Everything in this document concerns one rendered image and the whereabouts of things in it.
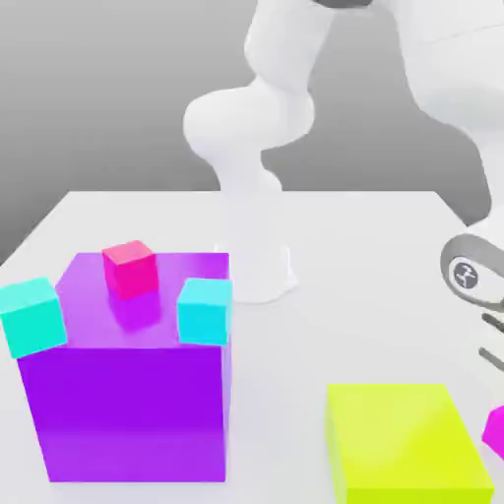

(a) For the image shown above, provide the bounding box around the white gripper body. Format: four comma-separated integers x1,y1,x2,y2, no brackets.
474,341,504,380

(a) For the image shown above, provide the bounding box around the small magenta cube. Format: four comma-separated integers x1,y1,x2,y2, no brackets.
480,405,504,461

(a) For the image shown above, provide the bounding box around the small cyan cube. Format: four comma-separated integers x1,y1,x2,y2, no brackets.
176,277,234,348

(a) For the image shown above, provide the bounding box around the small pink-red cube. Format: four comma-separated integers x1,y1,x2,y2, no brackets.
100,239,159,301

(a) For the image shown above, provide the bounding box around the small turquoise cube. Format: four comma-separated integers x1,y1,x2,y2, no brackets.
0,276,69,360

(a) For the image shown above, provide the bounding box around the large yellow-green box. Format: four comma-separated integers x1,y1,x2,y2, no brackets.
325,383,496,504

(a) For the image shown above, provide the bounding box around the large purple box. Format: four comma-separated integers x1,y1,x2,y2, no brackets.
17,251,234,484

